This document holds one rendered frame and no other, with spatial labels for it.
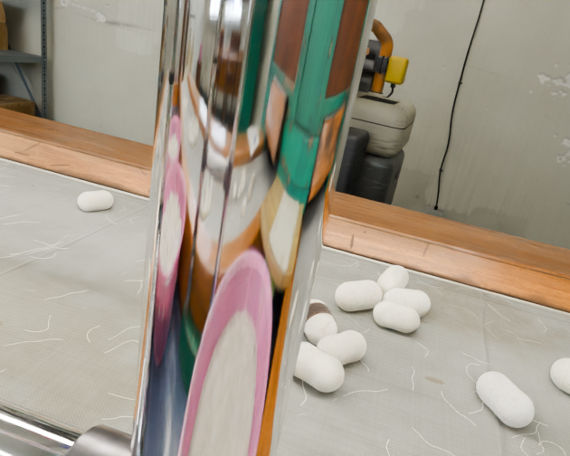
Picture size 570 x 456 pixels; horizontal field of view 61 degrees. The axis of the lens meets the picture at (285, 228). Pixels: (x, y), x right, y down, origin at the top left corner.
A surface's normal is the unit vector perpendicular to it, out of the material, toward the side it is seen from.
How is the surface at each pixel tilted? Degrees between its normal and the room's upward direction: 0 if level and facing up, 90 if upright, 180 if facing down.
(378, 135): 90
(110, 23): 90
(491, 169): 90
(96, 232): 0
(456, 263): 45
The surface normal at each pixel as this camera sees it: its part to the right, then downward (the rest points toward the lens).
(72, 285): 0.18, -0.91
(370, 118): -0.35, 0.29
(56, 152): -0.07, -0.42
